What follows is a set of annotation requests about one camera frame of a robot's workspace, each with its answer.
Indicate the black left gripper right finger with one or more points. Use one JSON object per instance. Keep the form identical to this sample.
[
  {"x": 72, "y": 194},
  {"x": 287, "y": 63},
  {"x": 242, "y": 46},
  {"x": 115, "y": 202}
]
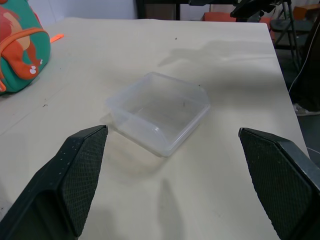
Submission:
[{"x": 277, "y": 185}]

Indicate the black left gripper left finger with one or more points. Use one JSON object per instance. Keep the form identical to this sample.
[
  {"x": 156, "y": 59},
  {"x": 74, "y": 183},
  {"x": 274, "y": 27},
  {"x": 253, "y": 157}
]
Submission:
[{"x": 75, "y": 180}]

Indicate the clear square plastic container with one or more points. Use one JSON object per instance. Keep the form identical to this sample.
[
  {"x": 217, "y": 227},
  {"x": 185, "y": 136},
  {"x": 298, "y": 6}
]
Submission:
[{"x": 160, "y": 112}]

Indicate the white sneaker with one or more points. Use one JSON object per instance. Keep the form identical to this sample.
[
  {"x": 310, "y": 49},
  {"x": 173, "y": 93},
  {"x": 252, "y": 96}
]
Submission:
[{"x": 303, "y": 110}]

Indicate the green orange dinosaur backpack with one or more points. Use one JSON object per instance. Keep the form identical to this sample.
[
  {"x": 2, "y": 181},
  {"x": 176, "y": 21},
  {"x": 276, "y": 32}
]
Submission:
[{"x": 21, "y": 47}]

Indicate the orange zipper pull tab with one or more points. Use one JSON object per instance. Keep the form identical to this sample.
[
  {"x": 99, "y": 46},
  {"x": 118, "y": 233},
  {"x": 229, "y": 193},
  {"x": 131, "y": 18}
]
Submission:
[{"x": 57, "y": 38}]

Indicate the black folding chair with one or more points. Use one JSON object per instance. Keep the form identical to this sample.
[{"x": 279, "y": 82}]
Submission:
[{"x": 287, "y": 27}]

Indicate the orange box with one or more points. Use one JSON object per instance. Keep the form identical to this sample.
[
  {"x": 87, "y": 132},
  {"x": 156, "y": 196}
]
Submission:
[{"x": 217, "y": 17}]

